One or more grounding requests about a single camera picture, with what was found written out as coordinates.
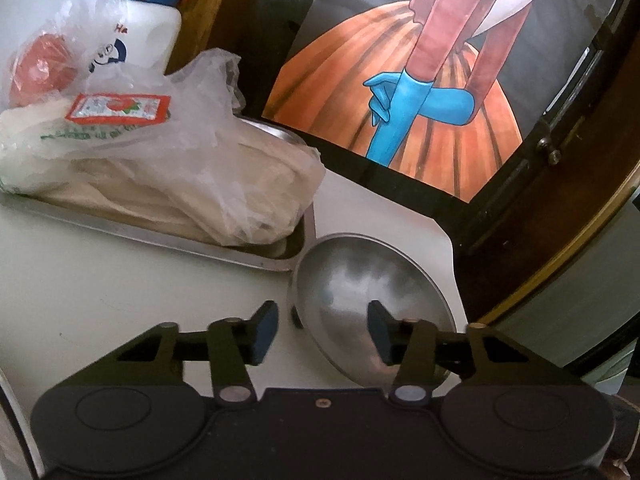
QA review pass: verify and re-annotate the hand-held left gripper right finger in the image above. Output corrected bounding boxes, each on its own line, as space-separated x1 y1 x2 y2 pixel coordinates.
367 300 581 407

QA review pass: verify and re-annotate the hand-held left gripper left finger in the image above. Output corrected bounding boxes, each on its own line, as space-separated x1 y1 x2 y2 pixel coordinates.
65 301 278 407

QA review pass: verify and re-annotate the steel bowl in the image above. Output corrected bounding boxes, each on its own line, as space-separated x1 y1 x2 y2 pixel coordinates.
291 232 457 388

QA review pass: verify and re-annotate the steel tray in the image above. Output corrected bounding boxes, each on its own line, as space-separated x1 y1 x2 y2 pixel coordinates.
0 115 317 273

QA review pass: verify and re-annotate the dark door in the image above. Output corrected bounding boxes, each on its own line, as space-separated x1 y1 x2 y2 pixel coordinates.
235 0 640 261

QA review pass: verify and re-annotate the bag of flatbreads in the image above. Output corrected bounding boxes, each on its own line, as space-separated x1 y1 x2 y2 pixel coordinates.
0 47 326 248

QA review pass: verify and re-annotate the metal door latch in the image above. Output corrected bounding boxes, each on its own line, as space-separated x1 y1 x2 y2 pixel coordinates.
535 132 563 167

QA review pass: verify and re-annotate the orange dress girl poster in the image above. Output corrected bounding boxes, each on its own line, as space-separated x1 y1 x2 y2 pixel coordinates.
262 0 628 204

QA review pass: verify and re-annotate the red sauce packet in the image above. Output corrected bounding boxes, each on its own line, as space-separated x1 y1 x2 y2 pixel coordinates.
64 92 173 126

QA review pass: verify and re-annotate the white bottle blue cap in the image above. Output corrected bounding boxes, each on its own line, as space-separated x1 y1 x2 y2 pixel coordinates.
85 0 198 78

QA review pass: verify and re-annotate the red tomato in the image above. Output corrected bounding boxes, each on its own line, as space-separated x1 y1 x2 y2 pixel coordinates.
10 32 81 108

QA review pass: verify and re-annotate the clear plastic bag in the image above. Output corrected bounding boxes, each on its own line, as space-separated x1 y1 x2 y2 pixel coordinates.
7 0 151 111

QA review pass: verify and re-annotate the wooden door frame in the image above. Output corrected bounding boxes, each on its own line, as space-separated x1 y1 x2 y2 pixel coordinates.
165 0 640 326

